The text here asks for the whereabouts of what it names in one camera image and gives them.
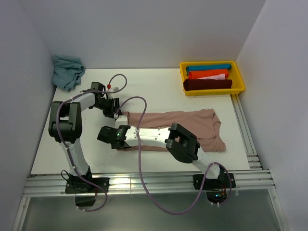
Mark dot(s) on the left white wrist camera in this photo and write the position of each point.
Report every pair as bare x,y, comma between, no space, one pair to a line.
111,93

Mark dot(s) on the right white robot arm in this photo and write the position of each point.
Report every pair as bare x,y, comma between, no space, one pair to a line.
181,143

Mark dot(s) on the crumpled teal t-shirt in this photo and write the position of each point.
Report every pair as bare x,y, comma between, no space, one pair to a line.
68,71

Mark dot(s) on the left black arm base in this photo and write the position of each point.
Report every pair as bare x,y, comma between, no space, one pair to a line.
85,194

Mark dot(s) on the rolled maroon t-shirt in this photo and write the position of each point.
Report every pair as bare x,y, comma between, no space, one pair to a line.
206,84

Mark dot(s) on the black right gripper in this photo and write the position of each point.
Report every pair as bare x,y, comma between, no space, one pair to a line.
113,147

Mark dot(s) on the rolled blue t-shirt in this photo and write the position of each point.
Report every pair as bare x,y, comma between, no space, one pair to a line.
208,67

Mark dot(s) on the pink printed t-shirt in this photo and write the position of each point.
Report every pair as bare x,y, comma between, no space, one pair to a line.
204,124

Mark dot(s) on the yellow plastic bin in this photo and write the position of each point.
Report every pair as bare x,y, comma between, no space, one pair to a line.
234,75

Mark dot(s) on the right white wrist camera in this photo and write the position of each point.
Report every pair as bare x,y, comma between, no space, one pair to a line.
122,120

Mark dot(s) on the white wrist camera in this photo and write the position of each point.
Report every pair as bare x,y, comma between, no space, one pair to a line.
122,120
111,93

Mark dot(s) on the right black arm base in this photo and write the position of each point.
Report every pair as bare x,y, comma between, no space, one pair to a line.
217,190

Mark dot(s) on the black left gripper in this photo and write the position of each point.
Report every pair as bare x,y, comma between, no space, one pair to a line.
113,109

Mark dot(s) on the rolled orange t-shirt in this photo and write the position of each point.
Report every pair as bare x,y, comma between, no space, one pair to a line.
217,74

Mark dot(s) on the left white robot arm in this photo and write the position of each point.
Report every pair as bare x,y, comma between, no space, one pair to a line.
65,126

